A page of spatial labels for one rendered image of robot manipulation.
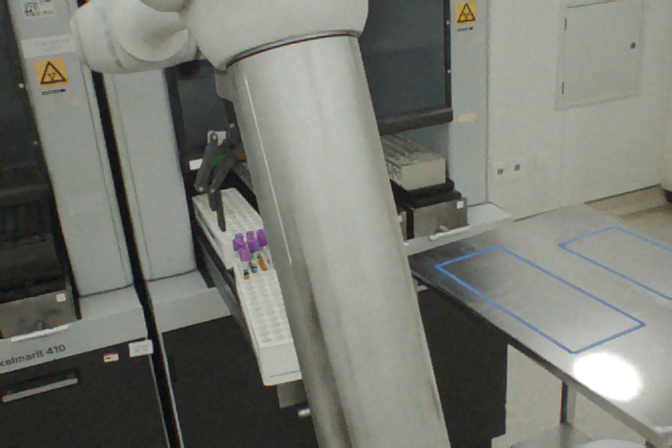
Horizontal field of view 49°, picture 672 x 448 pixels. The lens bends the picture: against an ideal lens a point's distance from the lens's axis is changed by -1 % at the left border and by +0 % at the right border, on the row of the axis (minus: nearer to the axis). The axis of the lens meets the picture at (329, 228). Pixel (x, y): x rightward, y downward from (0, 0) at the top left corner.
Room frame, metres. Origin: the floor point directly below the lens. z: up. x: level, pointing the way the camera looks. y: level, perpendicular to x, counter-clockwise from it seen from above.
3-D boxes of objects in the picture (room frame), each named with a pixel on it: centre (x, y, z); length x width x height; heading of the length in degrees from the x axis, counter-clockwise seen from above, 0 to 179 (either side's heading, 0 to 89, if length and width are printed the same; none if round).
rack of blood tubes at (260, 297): (1.03, 0.09, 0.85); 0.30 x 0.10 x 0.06; 12
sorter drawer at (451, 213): (1.82, -0.14, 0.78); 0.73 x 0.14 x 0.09; 19
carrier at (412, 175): (1.60, -0.22, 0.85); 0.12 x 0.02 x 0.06; 108
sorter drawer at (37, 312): (1.54, 0.67, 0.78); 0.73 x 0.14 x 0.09; 19
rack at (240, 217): (1.42, 0.20, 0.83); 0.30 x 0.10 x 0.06; 19
